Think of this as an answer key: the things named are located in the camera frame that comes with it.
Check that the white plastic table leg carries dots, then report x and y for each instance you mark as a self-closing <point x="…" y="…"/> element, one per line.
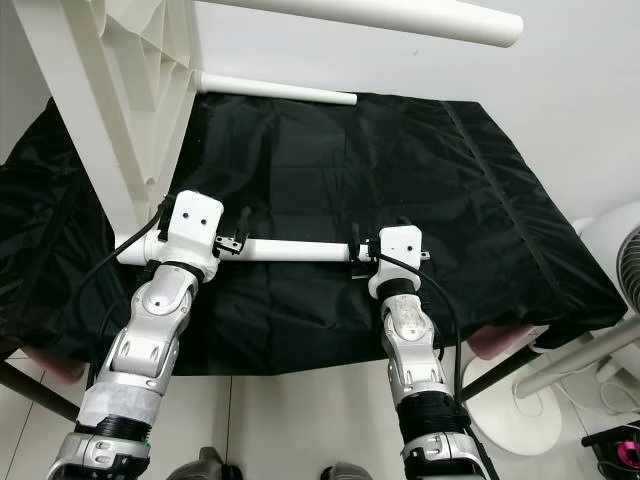
<point x="290" y="250"/>
<point x="410" y="20"/>
<point x="280" y="88"/>

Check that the white plastic children table top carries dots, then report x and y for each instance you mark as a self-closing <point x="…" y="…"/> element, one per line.
<point x="80" y="100"/>

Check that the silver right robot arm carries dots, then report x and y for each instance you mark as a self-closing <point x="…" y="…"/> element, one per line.
<point x="415" y="350"/>

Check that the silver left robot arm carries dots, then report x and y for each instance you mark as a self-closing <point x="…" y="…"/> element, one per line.
<point x="160" y="330"/>

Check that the black table cloth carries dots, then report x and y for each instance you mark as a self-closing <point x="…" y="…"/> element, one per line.
<point x="360" y="170"/>

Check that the grey right robot foot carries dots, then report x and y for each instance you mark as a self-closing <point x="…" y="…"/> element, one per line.
<point x="345" y="470"/>

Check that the grey robot foot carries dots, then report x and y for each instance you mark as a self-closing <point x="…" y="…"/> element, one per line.
<point x="205" y="465"/>
<point x="345" y="470"/>

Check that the grey left robot foot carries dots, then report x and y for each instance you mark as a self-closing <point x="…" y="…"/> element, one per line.
<point x="205" y="465"/>

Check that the black magenta hair dryer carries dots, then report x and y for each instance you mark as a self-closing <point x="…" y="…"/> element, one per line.
<point x="618" y="445"/>

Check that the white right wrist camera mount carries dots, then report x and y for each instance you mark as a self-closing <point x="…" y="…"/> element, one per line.
<point x="400" y="250"/>

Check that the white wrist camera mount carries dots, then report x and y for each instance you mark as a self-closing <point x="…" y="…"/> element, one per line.
<point x="195" y="225"/>
<point x="400" y="250"/>

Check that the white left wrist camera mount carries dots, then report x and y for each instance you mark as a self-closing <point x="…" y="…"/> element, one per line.
<point x="195" y="225"/>

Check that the white pedestal fan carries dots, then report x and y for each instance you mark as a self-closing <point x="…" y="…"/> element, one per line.
<point x="510" y="420"/>

